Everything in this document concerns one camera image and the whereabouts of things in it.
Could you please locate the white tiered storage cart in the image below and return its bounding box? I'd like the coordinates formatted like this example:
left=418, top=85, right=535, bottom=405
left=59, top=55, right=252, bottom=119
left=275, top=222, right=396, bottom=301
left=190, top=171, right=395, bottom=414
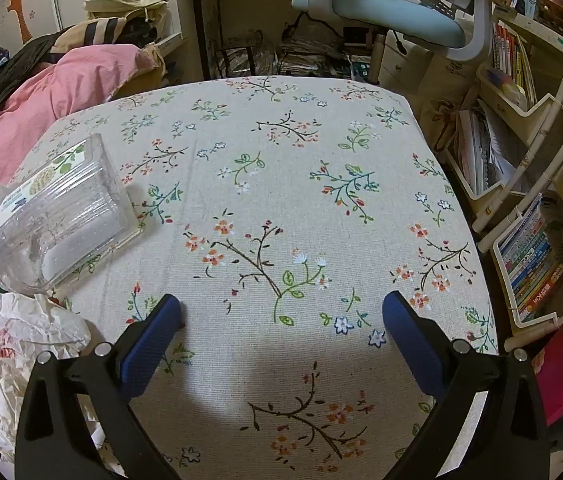
left=441, top=5, right=563, bottom=351

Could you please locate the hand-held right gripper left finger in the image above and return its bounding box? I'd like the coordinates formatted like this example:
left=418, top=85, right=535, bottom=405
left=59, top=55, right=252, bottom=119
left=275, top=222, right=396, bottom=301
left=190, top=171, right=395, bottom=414
left=14, top=294, right=185, bottom=480

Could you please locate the printed paper wrapper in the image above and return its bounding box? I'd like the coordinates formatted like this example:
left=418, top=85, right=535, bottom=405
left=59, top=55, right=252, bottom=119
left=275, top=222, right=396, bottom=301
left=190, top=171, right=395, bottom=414
left=0, top=292, right=127, bottom=476

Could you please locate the floral tablecloth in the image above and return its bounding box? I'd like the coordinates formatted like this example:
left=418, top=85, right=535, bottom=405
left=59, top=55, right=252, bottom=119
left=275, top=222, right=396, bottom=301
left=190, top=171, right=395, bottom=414
left=9, top=76, right=499, bottom=480

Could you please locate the pink blanket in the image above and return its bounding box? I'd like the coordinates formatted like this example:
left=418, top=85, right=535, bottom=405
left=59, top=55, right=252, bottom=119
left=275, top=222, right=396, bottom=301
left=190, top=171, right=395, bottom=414
left=0, top=45, right=162, bottom=216

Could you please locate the beige tote bag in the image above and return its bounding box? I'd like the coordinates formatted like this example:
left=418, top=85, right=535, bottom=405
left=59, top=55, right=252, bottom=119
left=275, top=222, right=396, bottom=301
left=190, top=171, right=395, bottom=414
left=84, top=0, right=170, bottom=26

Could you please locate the dark jacket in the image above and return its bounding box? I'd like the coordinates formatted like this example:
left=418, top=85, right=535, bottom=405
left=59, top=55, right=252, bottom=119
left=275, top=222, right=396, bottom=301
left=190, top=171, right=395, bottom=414
left=0, top=37, right=67, bottom=143

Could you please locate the beige navy striped cloth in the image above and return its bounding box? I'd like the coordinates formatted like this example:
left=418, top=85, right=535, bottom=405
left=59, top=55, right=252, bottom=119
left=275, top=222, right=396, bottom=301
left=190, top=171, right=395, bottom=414
left=52, top=16, right=167, bottom=68

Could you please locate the black picture frame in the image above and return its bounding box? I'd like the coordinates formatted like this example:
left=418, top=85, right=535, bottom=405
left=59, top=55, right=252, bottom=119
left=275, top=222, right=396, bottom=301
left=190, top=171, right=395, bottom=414
left=194, top=0, right=225, bottom=81

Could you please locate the pile of magazines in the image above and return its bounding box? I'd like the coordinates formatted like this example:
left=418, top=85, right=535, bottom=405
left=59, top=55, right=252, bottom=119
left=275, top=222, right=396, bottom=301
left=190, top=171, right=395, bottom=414
left=212, top=35, right=377, bottom=83

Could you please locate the clear plastic bottle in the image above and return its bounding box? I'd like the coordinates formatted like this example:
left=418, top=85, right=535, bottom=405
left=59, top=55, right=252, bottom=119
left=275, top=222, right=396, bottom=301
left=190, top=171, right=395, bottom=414
left=0, top=132, right=145, bottom=315

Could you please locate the blue white office chair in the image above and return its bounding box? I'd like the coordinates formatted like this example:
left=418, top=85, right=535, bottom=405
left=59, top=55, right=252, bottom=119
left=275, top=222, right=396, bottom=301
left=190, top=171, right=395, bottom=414
left=291, top=0, right=512, bottom=86

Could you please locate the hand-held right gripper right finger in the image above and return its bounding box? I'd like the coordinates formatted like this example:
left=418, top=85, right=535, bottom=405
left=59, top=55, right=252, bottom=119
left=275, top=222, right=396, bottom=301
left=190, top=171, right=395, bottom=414
left=381, top=290, right=552, bottom=480

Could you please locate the stack of papers and folders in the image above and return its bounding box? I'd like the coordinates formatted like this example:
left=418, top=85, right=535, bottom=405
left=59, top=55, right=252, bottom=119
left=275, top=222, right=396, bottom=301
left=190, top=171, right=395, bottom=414
left=454, top=102, right=517, bottom=196

